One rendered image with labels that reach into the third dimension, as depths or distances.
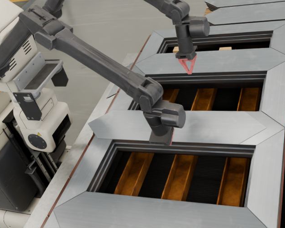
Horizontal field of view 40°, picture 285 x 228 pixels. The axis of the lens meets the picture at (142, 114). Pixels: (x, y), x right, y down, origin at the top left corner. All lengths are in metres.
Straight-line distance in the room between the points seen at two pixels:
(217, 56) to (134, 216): 0.92
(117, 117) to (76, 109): 1.76
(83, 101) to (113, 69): 2.30
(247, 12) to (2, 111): 1.41
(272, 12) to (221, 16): 0.27
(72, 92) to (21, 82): 1.89
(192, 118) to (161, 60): 0.50
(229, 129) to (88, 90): 2.26
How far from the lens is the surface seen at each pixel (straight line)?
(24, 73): 1.83
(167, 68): 1.91
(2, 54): 1.50
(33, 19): 1.30
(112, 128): 1.65
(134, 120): 1.65
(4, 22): 1.73
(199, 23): 1.50
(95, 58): 1.22
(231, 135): 1.47
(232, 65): 1.83
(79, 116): 3.33
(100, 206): 1.38
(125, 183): 1.67
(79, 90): 3.66
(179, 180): 1.61
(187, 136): 1.50
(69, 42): 1.26
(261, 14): 2.24
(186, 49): 1.54
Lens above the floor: 1.88
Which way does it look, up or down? 37 degrees down
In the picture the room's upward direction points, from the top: 18 degrees counter-clockwise
